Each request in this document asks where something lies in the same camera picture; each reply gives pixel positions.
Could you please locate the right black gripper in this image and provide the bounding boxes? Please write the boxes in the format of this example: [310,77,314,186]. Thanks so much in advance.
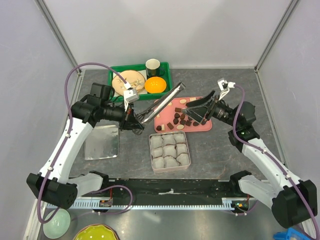
[182,89,239,128]

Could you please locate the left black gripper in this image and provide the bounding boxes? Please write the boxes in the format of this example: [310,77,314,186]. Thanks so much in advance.
[101,99,145,132]

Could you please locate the metal serving tongs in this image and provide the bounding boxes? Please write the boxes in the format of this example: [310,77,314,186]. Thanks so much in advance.
[136,82,186,125]

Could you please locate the pink plastic tray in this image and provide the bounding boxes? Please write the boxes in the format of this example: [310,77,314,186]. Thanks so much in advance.
[154,96,213,133]

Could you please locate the pink chocolate tin box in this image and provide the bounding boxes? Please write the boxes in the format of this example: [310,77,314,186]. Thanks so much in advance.
[148,131,191,174]

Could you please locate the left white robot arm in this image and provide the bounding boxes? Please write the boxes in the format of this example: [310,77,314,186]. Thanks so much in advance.
[26,101,145,210]

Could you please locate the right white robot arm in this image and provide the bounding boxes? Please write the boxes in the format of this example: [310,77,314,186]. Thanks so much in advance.
[182,92,318,228]

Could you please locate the silver tin lid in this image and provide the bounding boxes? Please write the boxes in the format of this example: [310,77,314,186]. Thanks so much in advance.
[82,125,120,161]

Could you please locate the beige floral plate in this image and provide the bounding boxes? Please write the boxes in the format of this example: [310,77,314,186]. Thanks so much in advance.
[111,70,146,96]

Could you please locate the orange bowl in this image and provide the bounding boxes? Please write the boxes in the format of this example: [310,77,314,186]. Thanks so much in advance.
[144,76,167,94]

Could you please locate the green plastic crate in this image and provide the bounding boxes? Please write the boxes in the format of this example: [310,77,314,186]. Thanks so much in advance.
[107,62,173,102]

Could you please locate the dark green mug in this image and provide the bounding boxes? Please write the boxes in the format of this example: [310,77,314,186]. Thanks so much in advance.
[145,58,166,78]

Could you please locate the yellow bowl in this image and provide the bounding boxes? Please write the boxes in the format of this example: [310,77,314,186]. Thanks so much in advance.
[73,224,120,240]

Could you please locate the pale green bowl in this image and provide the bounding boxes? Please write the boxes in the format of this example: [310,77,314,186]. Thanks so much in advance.
[42,209,71,239]

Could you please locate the blue plastic object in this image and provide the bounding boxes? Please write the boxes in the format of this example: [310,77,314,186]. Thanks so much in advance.
[273,228,310,240]

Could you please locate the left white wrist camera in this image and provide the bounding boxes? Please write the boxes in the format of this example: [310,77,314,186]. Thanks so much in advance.
[123,87,140,103]

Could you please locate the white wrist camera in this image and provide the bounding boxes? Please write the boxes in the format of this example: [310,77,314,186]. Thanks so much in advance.
[217,78,236,101]
[123,87,140,103]

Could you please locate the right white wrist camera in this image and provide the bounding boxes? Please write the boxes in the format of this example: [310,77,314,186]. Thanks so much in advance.
[217,78,236,101]

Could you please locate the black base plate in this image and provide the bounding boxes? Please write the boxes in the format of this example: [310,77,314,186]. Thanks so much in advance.
[84,178,253,206]

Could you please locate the light blue cable duct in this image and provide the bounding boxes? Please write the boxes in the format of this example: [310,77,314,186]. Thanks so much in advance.
[46,198,248,210]

